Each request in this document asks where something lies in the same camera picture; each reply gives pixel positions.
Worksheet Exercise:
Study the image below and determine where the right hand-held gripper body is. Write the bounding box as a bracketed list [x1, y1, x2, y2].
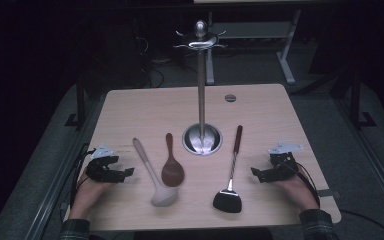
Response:
[266, 142, 305, 183]

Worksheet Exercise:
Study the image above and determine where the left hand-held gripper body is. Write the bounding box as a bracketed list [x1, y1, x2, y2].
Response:
[85, 143, 122, 184]

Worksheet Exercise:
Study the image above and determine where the beige ladle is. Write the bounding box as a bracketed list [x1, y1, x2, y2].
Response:
[132, 136, 180, 208]

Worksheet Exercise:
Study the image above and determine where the black spatula with brown handle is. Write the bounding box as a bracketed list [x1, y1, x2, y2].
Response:
[212, 124, 244, 214]

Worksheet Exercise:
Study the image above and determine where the brown wooden spoon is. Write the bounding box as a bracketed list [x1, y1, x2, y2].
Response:
[160, 132, 186, 188]

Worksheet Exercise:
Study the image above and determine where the steel utensil rack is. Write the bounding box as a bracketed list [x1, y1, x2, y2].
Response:
[173, 19, 228, 157]

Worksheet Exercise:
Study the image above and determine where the person's left hand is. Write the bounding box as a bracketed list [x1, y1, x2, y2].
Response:
[69, 168, 116, 221]

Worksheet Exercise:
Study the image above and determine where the person's right hand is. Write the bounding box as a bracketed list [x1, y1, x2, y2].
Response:
[274, 166, 320, 212]

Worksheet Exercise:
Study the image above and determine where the grey tape strip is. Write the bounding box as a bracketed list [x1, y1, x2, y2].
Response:
[317, 188, 342, 199]

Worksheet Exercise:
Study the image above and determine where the black metal stand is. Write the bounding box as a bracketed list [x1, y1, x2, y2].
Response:
[64, 74, 88, 130]
[329, 66, 378, 130]

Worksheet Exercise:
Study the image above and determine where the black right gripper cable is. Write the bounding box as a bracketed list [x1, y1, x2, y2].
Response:
[288, 159, 322, 206]

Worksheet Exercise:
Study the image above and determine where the aluminium rail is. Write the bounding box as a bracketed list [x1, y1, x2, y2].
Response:
[332, 98, 384, 219]
[21, 94, 109, 240]

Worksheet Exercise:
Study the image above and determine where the tangle of dark cables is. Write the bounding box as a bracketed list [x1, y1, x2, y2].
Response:
[134, 33, 173, 89]

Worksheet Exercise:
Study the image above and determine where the black floor cable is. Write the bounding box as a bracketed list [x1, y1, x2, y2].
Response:
[339, 208, 384, 240]

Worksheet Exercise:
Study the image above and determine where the white metal desk frame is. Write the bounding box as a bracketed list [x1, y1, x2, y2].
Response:
[205, 8, 303, 86]

